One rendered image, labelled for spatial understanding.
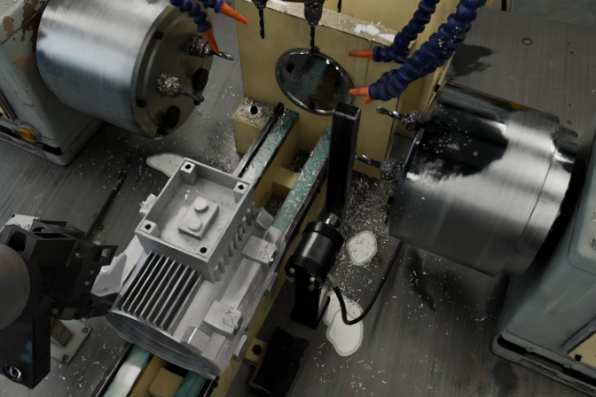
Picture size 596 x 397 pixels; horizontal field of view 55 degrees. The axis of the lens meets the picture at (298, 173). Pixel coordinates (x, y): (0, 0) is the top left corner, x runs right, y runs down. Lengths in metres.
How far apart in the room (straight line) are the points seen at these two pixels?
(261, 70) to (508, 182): 0.50
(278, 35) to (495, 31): 0.68
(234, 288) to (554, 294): 0.42
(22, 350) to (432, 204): 0.51
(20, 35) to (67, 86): 0.11
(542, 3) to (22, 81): 2.41
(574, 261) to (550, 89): 0.71
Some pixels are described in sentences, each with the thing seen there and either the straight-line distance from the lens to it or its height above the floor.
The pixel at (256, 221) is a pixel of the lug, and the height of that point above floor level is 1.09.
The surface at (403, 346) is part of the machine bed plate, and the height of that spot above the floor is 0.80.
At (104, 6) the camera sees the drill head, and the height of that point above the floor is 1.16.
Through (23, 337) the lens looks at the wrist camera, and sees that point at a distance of 0.62.
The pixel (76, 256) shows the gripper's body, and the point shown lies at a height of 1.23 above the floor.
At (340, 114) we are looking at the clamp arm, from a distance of 0.66.
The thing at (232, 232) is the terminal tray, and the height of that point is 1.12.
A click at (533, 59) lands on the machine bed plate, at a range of 1.46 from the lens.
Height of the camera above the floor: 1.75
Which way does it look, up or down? 56 degrees down
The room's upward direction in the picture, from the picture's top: 1 degrees clockwise
